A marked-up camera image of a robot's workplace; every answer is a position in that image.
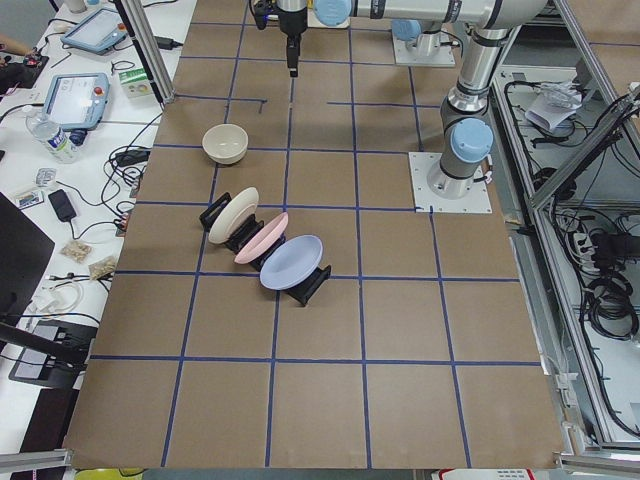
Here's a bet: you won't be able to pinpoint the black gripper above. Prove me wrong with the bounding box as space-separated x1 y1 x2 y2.
277 0 307 78

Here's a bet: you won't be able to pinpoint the blue plate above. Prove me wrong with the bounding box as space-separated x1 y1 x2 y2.
260 235 323 290

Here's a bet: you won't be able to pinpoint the cream plate in rack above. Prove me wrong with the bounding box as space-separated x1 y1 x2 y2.
208 186 259 244

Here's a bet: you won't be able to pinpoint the pink plate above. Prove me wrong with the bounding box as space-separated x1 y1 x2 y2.
234 212 289 264

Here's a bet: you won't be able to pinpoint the black plate rack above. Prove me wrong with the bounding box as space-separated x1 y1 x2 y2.
199 193 331 306

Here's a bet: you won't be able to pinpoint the cream bowl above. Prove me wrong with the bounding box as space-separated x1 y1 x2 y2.
202 124 249 165

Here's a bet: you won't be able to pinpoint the green white box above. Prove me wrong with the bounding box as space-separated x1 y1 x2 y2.
118 68 153 99

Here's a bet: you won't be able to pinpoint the far teach pendant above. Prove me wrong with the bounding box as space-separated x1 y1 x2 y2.
61 8 127 54

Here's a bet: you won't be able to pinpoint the teach pendant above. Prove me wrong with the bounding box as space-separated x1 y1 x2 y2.
43 73 110 131
61 8 127 54

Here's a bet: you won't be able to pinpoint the near teach pendant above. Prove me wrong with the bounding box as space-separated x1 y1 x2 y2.
43 73 110 131

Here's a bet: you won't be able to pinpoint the clear water bottle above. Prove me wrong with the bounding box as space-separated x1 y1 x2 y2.
25 110 77 164

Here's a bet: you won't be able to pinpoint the crumpled white papers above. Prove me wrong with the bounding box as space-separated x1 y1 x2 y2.
524 81 582 132

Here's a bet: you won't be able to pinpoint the black power adapter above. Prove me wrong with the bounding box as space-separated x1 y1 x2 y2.
48 189 77 222

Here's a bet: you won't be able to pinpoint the black monitor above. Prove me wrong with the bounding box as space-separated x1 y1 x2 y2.
0 195 55 325

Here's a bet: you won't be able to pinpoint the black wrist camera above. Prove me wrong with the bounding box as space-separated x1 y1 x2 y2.
249 0 278 30

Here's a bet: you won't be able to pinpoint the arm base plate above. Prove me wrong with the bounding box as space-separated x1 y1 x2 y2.
392 31 455 68
408 152 492 214

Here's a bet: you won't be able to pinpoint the aluminium frame post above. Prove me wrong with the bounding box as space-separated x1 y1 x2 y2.
114 0 175 105

